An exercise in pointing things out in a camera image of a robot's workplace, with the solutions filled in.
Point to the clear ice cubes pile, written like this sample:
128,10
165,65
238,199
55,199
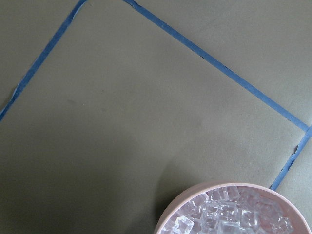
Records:
229,210

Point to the pink bowl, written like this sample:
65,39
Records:
298,221

